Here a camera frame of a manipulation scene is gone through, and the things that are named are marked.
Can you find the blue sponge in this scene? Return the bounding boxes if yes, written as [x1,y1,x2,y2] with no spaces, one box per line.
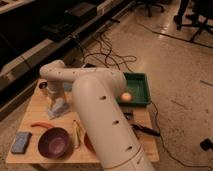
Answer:
[11,131,32,154]

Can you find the orange ball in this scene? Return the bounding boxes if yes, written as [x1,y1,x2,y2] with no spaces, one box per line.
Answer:
[120,92,132,102]

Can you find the black floor cables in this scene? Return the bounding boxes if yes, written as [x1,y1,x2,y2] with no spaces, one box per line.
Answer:
[71,33,201,168]

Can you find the light blue cup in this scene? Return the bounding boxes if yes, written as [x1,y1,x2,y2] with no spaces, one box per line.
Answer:
[63,82,72,92]

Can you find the black office chair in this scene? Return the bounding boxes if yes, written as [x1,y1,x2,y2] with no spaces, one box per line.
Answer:
[173,0,213,42]

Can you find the black object on floor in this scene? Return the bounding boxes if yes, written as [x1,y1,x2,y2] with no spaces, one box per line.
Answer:
[200,138,213,151]

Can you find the purple bowl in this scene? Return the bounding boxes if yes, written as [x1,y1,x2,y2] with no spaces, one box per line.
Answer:
[38,127,70,159]

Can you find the orange bowl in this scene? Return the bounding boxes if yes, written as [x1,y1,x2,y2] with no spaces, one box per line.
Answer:
[84,133,95,153]

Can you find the black box on shelf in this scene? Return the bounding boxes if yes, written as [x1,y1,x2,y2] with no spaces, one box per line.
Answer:
[41,2,98,43]

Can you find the light blue towel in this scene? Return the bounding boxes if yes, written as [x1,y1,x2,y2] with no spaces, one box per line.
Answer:
[47,98,69,119]

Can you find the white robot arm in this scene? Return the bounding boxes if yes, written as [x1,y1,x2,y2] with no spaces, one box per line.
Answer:
[40,60,155,171]

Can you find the metal can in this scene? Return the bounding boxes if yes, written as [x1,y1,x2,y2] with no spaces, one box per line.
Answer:
[39,82,48,90]

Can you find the dark small utensil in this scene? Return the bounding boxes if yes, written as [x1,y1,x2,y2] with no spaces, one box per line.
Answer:
[124,113,160,137]

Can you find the orange carrot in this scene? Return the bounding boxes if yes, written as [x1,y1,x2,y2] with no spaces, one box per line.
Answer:
[31,122,54,129]

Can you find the green plastic tray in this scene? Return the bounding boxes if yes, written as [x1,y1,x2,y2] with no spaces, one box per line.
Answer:
[117,73,151,107]

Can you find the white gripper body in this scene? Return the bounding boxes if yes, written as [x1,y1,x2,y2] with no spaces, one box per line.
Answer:
[47,81,66,104]

